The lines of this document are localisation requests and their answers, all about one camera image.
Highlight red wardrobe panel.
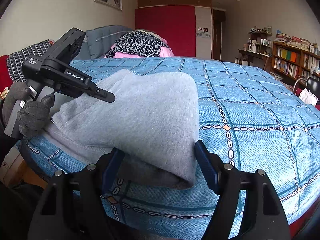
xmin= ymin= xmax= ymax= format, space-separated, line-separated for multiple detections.
xmin=134 ymin=5 xmax=197 ymax=57

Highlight grey pants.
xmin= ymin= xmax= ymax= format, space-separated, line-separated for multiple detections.
xmin=41 ymin=69 xmax=200 ymax=189

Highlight leopard print cloth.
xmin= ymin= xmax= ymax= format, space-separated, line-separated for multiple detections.
xmin=105 ymin=30 xmax=171 ymax=58

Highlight person's left hand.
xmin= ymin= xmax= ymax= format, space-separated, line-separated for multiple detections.
xmin=4 ymin=82 xmax=56 ymax=138

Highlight dark plaid pillow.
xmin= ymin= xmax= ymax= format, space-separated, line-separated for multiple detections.
xmin=7 ymin=39 xmax=53 ymax=83

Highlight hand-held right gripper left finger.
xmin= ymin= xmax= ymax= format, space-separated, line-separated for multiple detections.
xmin=30 ymin=147 xmax=150 ymax=240

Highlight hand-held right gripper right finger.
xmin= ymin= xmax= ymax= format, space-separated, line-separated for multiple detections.
xmin=194 ymin=140 xmax=292 ymax=240

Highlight white cloth on chair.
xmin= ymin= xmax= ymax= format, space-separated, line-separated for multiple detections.
xmin=299 ymin=88 xmax=319 ymax=107

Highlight wooden bookshelf with books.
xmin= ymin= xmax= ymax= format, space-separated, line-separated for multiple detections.
xmin=271 ymin=32 xmax=320 ymax=81

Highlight grey padded headboard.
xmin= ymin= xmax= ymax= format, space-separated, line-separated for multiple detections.
xmin=85 ymin=25 xmax=135 ymax=60

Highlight cardboard box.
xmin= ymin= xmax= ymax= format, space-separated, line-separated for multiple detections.
xmin=0 ymin=145 xmax=25 ymax=188

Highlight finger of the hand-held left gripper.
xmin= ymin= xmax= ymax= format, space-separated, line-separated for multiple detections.
xmin=84 ymin=83 xmax=116 ymax=103

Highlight dark wooden door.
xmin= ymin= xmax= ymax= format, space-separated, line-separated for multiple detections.
xmin=211 ymin=8 xmax=227 ymax=60

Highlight wooden desk with shelf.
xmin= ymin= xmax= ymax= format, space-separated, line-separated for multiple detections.
xmin=235 ymin=26 xmax=273 ymax=67

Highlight pink quilt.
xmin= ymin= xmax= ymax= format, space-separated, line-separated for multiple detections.
xmin=104 ymin=36 xmax=175 ymax=59

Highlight black chair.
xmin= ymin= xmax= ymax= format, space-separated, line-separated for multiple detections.
xmin=292 ymin=77 xmax=320 ymax=98

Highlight blue checked bedsheet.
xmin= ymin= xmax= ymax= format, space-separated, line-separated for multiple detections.
xmin=16 ymin=57 xmax=320 ymax=240

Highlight white wardrobe door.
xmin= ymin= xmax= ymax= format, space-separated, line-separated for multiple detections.
xmin=195 ymin=6 xmax=213 ymax=59

